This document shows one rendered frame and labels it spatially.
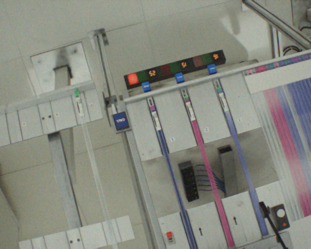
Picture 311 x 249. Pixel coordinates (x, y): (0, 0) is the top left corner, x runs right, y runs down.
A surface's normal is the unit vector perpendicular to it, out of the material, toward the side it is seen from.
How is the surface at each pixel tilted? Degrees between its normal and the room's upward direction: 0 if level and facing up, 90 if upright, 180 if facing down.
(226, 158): 0
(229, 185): 0
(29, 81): 0
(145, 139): 47
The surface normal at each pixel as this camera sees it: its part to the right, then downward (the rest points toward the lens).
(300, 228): -0.02, -0.25
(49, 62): 0.18, 0.50
